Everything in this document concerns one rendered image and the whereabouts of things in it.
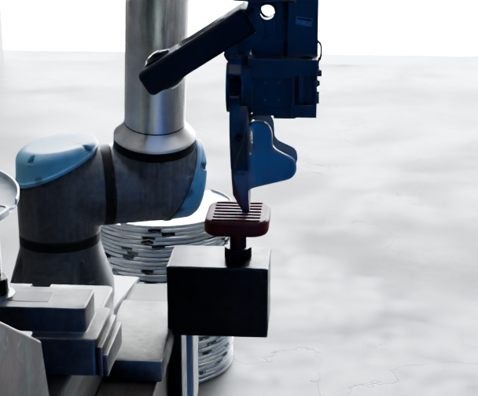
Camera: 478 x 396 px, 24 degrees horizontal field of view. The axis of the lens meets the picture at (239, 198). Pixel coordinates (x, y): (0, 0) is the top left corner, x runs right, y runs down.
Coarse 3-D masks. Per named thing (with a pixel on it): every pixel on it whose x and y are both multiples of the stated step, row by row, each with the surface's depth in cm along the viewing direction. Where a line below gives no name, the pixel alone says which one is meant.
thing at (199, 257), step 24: (168, 264) 107; (192, 264) 107; (216, 264) 107; (240, 264) 107; (264, 264) 107; (168, 288) 107; (192, 288) 107; (216, 288) 107; (240, 288) 107; (264, 288) 106; (168, 312) 108; (192, 312) 108; (216, 312) 108; (240, 312) 107; (264, 312) 107; (240, 336) 108; (264, 336) 108
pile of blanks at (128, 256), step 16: (112, 240) 230; (128, 240) 228; (144, 240) 229; (160, 240) 227; (176, 240) 227; (192, 240) 228; (208, 240) 230; (224, 240) 237; (112, 256) 233; (128, 256) 230; (144, 256) 228; (160, 256) 228; (112, 272) 233; (128, 272) 232; (144, 272) 229; (160, 272) 228; (208, 336) 237; (224, 336) 241; (208, 352) 238; (224, 352) 242; (208, 368) 241; (224, 368) 243
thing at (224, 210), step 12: (216, 204) 109; (228, 204) 109; (252, 204) 109; (264, 204) 109; (216, 216) 106; (228, 216) 106; (240, 216) 106; (252, 216) 106; (264, 216) 106; (204, 228) 106; (216, 228) 105; (228, 228) 104; (240, 228) 104; (252, 228) 104; (264, 228) 105; (240, 240) 108
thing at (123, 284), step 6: (114, 276) 174; (120, 276) 174; (120, 282) 171; (126, 282) 171; (132, 282) 171; (138, 282) 173; (120, 288) 169; (126, 288) 169; (120, 294) 167; (126, 294) 167; (114, 300) 165; (120, 300) 165; (114, 306) 163; (114, 312) 162
